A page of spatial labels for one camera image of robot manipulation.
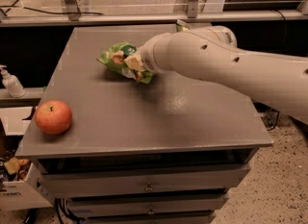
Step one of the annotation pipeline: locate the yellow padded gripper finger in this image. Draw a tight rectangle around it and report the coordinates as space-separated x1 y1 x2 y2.
124 54 145 72

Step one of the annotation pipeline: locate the white pump bottle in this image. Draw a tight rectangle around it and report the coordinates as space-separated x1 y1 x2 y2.
0 65 26 98

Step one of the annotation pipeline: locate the grey drawer cabinet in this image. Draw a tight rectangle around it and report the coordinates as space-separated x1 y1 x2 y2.
17 25 271 224

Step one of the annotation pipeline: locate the grey metal rail frame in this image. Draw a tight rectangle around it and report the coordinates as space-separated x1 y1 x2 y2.
0 0 308 27

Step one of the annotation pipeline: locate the white cardboard box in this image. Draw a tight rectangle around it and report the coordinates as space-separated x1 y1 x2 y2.
0 157 54 211

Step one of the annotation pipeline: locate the red apple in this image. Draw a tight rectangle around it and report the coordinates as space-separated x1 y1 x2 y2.
35 100 72 135

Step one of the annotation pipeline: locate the green rice chip bag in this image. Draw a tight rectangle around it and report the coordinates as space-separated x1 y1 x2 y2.
98 42 154 84

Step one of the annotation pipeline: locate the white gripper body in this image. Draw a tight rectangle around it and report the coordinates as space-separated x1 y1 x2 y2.
139 33 171 73

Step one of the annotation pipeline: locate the green jalapeno chip bag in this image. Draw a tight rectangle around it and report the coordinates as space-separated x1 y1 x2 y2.
176 20 193 32

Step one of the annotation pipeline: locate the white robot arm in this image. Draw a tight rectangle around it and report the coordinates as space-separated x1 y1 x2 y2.
126 26 308 124

